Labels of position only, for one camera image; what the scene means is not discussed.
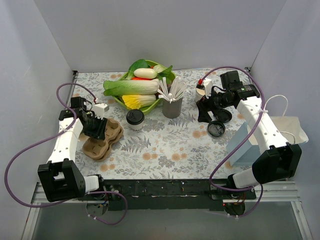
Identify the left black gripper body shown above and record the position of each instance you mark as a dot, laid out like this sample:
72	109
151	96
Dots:
97	127

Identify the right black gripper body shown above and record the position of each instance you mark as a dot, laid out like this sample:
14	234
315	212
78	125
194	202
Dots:
208	104

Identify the white paper coffee cup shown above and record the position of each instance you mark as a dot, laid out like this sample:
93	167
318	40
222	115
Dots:
134	129

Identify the black coffee lid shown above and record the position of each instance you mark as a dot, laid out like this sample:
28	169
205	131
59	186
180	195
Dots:
223	115
135	116
216	128

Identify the white paper bag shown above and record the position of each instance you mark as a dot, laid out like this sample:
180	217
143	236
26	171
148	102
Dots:
287	130

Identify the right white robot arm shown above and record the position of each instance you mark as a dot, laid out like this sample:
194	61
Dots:
278	158

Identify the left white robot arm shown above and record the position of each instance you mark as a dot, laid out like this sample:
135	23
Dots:
60	177

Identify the stacked white paper cup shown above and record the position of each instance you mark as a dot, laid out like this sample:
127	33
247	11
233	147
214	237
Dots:
199	92

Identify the grey straw holder cup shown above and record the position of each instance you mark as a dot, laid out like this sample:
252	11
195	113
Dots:
172	110

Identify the white wrapped straws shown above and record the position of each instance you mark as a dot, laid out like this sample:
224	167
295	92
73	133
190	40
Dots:
176	91

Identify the yellow napa cabbage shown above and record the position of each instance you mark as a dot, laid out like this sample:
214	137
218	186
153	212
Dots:
138	101

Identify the floral table mat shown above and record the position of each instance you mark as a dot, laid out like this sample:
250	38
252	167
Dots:
164	148

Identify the small bok choy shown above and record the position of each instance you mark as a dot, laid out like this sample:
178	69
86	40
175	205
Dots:
162	72

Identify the long green napa cabbage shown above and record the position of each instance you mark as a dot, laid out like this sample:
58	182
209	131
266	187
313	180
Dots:
130	87

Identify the orange carrot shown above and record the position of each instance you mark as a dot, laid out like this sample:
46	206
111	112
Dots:
141	79

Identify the white radish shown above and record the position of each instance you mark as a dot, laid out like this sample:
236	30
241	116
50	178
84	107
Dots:
145	73

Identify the green bok choy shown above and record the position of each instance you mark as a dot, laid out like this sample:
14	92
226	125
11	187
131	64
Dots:
141	63

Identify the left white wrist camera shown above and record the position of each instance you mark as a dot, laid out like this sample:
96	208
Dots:
100	109

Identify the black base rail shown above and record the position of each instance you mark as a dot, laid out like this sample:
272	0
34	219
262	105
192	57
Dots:
173	194

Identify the aluminium frame rail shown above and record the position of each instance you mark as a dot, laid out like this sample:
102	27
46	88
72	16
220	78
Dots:
41	200

